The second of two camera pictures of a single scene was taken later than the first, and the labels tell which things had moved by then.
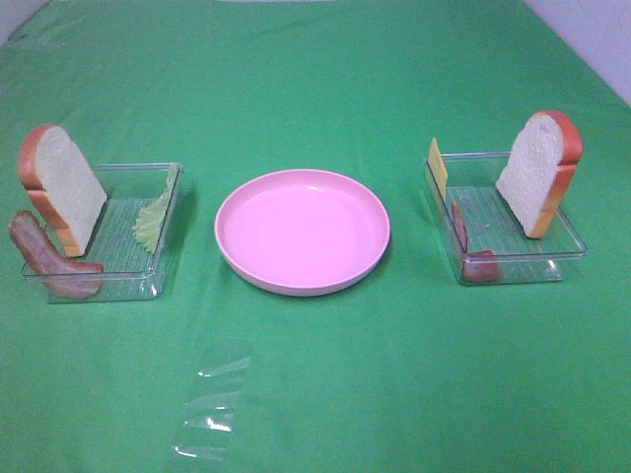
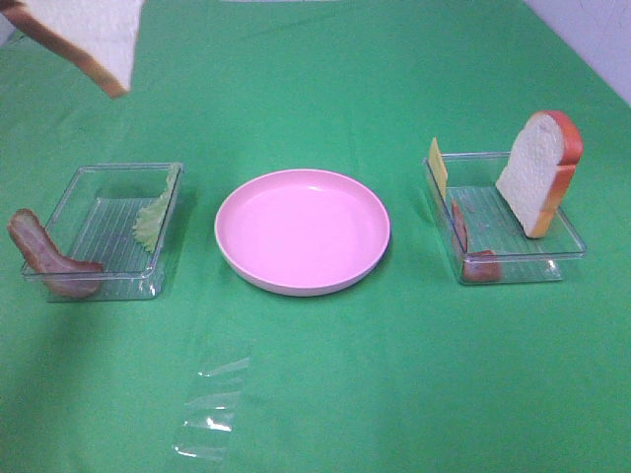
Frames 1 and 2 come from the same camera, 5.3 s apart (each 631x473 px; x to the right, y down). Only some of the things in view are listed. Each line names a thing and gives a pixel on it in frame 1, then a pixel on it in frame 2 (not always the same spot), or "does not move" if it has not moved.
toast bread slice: x=63 y=185 → x=99 y=36
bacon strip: x=66 y=278 does not move
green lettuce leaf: x=150 y=222 does not move
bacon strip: x=481 y=266 does not move
